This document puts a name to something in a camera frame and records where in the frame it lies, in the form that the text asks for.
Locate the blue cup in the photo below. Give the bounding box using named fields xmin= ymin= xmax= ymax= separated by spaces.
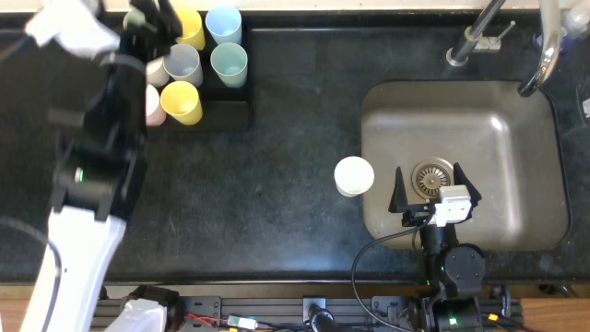
xmin=205 ymin=5 xmax=243 ymax=46

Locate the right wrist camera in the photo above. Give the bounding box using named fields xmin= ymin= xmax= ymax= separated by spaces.
xmin=431 ymin=184 xmax=474 ymax=228

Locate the steel tap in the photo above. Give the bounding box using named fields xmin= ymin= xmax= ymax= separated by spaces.
xmin=445 ymin=0 xmax=566 ymax=98

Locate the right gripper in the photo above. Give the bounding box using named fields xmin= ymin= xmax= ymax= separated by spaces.
xmin=388 ymin=161 xmax=483 ymax=228

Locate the pink cup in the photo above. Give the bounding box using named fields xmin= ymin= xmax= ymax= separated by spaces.
xmin=145 ymin=84 xmax=168 ymax=127

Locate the grey cup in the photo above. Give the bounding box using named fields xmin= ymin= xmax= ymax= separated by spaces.
xmin=162 ymin=42 xmax=204 ymax=88

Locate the mounting rail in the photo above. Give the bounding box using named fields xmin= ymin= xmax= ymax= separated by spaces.
xmin=91 ymin=285 xmax=525 ymax=332

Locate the blue soap bottle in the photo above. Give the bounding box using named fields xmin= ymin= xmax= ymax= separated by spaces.
xmin=534 ymin=0 xmax=590 ymax=54

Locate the steel sink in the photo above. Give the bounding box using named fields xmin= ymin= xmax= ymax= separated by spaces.
xmin=360 ymin=80 xmax=571 ymax=253

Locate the black tray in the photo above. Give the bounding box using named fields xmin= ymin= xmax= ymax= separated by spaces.
xmin=145 ymin=8 xmax=254 ymax=134

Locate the yellow cup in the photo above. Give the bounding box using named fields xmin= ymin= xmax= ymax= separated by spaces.
xmin=159 ymin=80 xmax=204 ymax=126
xmin=177 ymin=6 xmax=207 ymax=51

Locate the pale green cup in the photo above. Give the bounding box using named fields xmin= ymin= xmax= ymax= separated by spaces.
xmin=209 ymin=41 xmax=249 ymax=89
xmin=123 ymin=8 xmax=148 ymax=31

